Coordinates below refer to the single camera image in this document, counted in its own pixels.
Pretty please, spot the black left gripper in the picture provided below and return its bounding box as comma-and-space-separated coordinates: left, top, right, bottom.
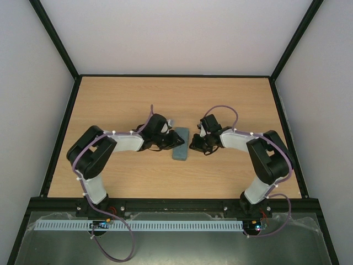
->
153, 129, 185, 150

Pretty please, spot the grey-green glasses case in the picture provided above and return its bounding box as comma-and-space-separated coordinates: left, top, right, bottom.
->
172, 127, 190, 161

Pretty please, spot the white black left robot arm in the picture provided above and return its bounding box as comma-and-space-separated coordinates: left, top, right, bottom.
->
66, 113, 185, 218

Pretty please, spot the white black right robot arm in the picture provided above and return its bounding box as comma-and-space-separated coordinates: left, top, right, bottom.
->
189, 114, 293, 216

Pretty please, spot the grey metal front tray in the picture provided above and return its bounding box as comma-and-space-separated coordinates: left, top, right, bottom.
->
15, 213, 331, 264

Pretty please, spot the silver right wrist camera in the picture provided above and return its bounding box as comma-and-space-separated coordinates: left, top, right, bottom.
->
197, 123, 207, 137

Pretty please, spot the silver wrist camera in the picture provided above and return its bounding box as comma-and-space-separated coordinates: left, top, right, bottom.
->
197, 123, 207, 137
167, 119, 174, 131

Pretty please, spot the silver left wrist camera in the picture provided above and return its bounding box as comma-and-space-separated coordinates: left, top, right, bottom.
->
167, 119, 174, 131

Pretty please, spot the black front frame rail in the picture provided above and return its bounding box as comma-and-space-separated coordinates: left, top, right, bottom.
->
27, 196, 320, 221

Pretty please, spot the black frame rail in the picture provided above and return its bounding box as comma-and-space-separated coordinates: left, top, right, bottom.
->
27, 196, 320, 221
39, 75, 83, 198
80, 74, 270, 79
270, 77, 340, 265

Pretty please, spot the black back frame rail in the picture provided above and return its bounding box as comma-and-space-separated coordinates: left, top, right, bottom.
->
80, 74, 270, 79

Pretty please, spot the black right frame rail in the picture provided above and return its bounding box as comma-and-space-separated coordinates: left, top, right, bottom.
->
270, 77, 340, 265

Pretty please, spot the black left frame rail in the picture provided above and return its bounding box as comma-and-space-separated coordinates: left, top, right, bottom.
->
39, 75, 83, 198

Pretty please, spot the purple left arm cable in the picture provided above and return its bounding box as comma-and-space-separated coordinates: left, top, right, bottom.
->
71, 104, 136, 262

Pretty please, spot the white slotted cable duct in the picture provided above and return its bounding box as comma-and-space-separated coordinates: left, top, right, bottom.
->
28, 220, 243, 232

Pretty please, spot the black back right frame post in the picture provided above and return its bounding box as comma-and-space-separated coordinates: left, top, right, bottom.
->
270, 0, 324, 82

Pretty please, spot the black frame post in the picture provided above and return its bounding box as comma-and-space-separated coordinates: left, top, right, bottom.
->
29, 0, 79, 80
270, 0, 324, 82

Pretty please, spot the black back left frame post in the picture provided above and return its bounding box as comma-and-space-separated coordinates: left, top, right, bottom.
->
29, 0, 79, 80

